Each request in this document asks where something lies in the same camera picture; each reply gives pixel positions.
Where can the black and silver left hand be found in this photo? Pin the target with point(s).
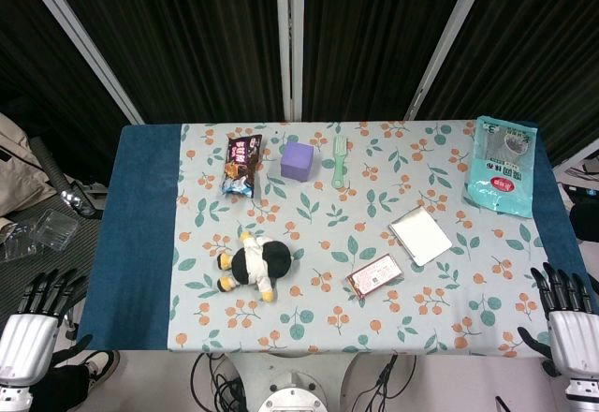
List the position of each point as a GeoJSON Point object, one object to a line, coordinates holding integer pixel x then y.
{"type": "Point", "coordinates": [28, 342]}

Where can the black and silver right hand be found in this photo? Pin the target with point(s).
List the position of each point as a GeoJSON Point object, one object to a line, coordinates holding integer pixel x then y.
{"type": "Point", "coordinates": [573, 342]}

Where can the silver digital kitchen scale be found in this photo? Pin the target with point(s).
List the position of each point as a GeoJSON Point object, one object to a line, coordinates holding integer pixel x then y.
{"type": "Point", "coordinates": [421, 236]}

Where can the red snack packet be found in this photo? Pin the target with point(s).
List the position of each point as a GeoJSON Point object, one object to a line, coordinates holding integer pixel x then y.
{"type": "Point", "coordinates": [374, 275]}

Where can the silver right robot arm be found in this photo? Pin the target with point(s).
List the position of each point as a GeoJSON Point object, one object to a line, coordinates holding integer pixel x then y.
{"type": "Point", "coordinates": [582, 395]}

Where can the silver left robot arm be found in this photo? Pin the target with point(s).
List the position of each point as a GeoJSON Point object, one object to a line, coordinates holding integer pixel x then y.
{"type": "Point", "coordinates": [11, 398]}

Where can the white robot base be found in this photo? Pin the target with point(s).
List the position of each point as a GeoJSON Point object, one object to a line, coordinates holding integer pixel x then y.
{"type": "Point", "coordinates": [295, 379]}

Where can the teal plastic bag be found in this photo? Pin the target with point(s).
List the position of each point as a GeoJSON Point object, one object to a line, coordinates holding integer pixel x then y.
{"type": "Point", "coordinates": [503, 173]}

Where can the black and white shoe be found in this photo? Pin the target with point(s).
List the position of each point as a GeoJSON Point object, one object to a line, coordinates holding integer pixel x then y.
{"type": "Point", "coordinates": [103, 367]}

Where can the clear plastic container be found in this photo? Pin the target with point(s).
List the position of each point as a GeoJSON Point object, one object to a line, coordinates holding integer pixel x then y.
{"type": "Point", "coordinates": [44, 234]}

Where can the blue table cloth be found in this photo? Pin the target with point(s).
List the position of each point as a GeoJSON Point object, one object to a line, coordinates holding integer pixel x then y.
{"type": "Point", "coordinates": [135, 225]}

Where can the beige fabric bag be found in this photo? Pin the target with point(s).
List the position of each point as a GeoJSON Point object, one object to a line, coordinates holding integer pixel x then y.
{"type": "Point", "coordinates": [18, 168]}

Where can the black penguin plush toy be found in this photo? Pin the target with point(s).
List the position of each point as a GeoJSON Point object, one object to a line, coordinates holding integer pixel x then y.
{"type": "Point", "coordinates": [262, 262]}

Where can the floral printed tablecloth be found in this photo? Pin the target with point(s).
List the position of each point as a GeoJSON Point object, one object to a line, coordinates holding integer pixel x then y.
{"type": "Point", "coordinates": [327, 225]}

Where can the dark chocolate snack bag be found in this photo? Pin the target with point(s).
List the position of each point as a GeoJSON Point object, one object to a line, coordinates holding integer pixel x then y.
{"type": "Point", "coordinates": [241, 164]}

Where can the green plastic comb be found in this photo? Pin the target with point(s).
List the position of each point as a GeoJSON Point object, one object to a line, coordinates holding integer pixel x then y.
{"type": "Point", "coordinates": [339, 164]}

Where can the purple foam cube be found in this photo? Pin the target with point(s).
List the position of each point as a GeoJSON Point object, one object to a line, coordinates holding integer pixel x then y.
{"type": "Point", "coordinates": [297, 161]}

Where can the white frame post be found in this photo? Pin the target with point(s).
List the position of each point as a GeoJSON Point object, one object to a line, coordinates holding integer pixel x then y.
{"type": "Point", "coordinates": [444, 42]}
{"type": "Point", "coordinates": [79, 42]}
{"type": "Point", "coordinates": [290, 42]}

